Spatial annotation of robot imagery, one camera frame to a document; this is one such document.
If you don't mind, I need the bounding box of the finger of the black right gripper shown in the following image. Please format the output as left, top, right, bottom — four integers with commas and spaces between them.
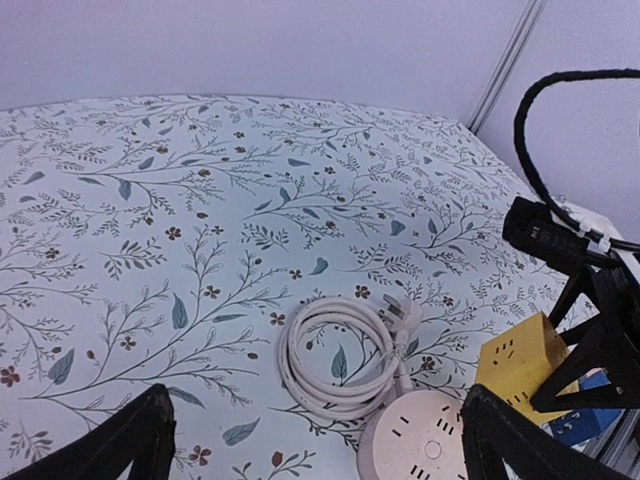
531, 267, 639, 413
548, 266, 599, 328

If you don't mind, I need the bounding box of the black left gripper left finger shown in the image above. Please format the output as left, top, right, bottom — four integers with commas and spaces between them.
8, 383, 177, 480

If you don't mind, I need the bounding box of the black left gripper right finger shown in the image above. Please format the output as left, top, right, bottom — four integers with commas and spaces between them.
461, 384, 626, 480

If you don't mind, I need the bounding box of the yellow cube socket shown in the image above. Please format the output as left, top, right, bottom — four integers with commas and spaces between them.
475, 312, 569, 425

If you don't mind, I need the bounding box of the pink round power strip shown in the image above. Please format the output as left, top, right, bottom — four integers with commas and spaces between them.
357, 390, 468, 480

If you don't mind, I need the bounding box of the blue cube socket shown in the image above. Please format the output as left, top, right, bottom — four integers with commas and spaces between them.
542, 368, 626, 447

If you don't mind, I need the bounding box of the floral patterned table mat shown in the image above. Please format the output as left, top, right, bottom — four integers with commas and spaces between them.
1, 94, 565, 479

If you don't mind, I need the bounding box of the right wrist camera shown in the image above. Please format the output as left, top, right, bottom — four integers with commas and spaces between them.
502, 195, 640, 274

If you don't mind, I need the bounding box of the pink coiled power cord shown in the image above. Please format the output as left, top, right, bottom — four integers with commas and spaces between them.
275, 292, 424, 422

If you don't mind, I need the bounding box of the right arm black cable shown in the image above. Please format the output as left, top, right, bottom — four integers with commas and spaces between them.
513, 68, 640, 211

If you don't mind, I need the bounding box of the right aluminium corner post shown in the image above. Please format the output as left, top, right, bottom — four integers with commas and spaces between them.
466, 0, 547, 135

